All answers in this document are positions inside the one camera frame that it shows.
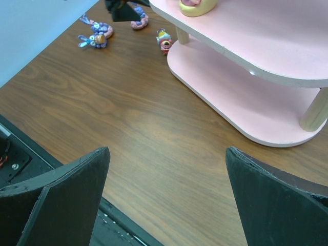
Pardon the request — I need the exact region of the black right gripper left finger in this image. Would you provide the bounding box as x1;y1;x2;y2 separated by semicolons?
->
1;147;110;245

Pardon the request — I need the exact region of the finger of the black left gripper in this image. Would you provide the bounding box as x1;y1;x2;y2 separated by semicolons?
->
105;0;150;22

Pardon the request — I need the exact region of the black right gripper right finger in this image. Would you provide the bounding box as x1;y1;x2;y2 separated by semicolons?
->
225;147;327;245

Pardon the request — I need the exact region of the pink yellow character toy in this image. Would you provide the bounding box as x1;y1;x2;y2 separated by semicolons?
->
156;28;173;55

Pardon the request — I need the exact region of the pink donut toy green star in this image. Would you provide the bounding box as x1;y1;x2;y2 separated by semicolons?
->
179;0;218;17

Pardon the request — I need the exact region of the pink three-tier oval shelf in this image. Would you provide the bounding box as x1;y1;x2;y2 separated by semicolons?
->
150;1;327;148

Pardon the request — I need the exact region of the purple bunny toy upright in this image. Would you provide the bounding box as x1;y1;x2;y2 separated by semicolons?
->
130;2;150;30

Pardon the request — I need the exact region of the purple bunny toy lying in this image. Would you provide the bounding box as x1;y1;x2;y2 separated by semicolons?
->
78;13;113;48

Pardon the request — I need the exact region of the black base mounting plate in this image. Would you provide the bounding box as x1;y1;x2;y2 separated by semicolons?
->
1;117;159;245

